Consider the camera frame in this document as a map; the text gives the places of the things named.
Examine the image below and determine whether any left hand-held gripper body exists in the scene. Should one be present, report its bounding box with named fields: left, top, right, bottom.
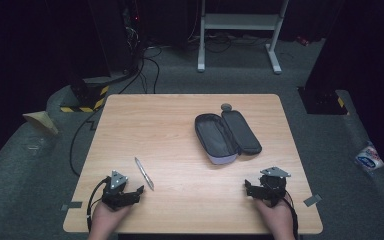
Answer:
left=101, top=170, right=135, bottom=211

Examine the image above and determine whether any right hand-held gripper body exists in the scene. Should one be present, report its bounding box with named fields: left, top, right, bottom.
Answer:
left=257, top=166, right=292, bottom=208

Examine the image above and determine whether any person's right hand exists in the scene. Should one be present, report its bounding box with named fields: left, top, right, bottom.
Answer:
left=253, top=197, right=296, bottom=240

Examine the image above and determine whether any person's left hand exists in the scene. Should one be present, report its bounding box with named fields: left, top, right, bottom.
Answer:
left=87, top=199, right=132, bottom=240

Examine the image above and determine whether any silver pen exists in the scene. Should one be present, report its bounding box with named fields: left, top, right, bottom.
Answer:
left=134, top=156, right=155, bottom=192

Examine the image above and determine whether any grey tape piece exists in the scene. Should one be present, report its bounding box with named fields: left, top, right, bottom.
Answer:
left=60, top=200, right=84, bottom=212
left=302, top=193, right=324, bottom=208

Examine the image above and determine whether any open dark grey pencil case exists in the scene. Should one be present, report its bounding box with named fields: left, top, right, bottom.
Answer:
left=193, top=109, right=263, bottom=166

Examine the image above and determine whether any yellow black striped stand base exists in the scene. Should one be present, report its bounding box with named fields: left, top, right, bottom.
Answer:
left=59, top=76, right=110, bottom=114

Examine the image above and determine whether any black box with yellow stripe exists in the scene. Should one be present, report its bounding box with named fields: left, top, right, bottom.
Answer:
left=297, top=85, right=350, bottom=116

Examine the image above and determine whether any beige cardboard piece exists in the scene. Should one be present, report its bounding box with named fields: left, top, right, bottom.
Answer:
left=22, top=110, right=60, bottom=136

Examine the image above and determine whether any white blue wipes packet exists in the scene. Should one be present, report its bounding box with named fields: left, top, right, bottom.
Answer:
left=354, top=141, right=384, bottom=173

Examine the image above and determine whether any black computer tower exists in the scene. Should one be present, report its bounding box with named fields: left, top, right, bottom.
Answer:
left=88, top=0, right=146, bottom=78

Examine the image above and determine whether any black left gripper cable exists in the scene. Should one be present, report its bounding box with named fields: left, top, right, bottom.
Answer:
left=85, top=177, right=110, bottom=233

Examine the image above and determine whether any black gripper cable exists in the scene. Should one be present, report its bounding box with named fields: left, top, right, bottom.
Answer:
left=85, top=177, right=110, bottom=233
left=281, top=191, right=300, bottom=240

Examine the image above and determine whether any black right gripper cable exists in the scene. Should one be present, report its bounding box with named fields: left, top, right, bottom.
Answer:
left=281, top=191, right=300, bottom=240

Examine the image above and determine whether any black floor cable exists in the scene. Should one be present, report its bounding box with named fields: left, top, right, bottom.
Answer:
left=68, top=46, right=162, bottom=178

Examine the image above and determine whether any white metal stand frame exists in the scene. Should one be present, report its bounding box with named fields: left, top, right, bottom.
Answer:
left=196, top=0, right=290, bottom=75

